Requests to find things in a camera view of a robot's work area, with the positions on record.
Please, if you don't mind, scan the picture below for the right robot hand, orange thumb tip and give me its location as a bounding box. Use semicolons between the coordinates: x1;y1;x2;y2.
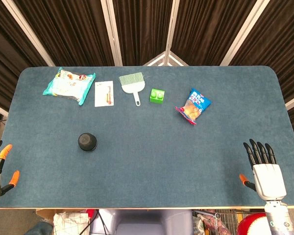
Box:
239;139;287;202

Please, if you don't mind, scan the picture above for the black round cup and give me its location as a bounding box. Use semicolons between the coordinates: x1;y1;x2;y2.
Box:
77;132;98;153

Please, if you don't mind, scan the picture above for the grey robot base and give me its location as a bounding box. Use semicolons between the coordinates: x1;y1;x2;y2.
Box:
98;209;195;235

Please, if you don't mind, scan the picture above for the green hand brush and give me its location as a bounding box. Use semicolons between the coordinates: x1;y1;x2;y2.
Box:
119;72;146;107

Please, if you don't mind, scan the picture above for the red and white ball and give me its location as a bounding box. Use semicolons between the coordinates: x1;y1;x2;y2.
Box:
236;212;269;235

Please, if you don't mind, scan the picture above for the cardboard box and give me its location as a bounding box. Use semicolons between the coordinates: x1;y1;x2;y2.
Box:
35;209;89;222

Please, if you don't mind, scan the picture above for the white checkered cloth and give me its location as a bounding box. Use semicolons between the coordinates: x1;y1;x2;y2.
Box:
53;212;90;235

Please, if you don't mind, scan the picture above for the blue chips bag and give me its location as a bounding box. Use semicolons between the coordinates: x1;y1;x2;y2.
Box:
174;88;212;126

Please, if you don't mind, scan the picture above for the teal snack bag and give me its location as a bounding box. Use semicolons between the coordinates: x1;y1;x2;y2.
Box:
42;67;97;106

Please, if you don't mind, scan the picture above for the blue felt table cover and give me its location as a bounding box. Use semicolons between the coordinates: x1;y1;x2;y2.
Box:
0;65;294;210

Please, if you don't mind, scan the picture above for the white card with small tool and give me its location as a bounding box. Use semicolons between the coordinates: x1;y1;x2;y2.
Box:
94;80;115;108

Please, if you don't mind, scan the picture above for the green toy building block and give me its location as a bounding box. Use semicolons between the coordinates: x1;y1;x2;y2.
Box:
149;88;166;103

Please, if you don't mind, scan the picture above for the metal wire cart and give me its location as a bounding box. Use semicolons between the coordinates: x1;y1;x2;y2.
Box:
193;209;248;235

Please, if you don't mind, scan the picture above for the white triangular frame base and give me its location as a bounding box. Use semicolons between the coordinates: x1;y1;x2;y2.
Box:
143;50;189;67

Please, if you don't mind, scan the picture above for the white partition post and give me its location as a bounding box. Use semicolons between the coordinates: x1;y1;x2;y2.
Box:
220;0;270;67
162;0;181;67
1;0;56;67
100;0;123;67

